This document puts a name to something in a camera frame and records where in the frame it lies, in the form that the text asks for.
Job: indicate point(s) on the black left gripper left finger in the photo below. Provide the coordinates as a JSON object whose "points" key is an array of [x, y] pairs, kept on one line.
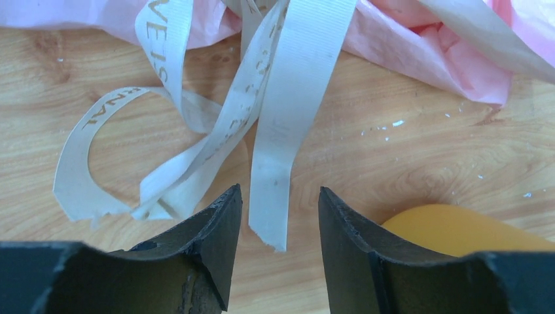
{"points": [[186, 269]]}

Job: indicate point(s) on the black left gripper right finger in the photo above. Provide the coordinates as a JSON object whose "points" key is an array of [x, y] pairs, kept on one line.
{"points": [[371, 270]]}

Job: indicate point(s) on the pink flower bouquet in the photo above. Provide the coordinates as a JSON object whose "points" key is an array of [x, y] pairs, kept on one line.
{"points": [[471, 48]]}

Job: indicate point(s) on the white printed ribbon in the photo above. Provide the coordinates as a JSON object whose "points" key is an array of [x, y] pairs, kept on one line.
{"points": [[289, 50]]}

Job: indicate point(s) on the yellow cylindrical vase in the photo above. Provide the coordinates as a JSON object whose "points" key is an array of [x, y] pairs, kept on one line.
{"points": [[458, 231]]}

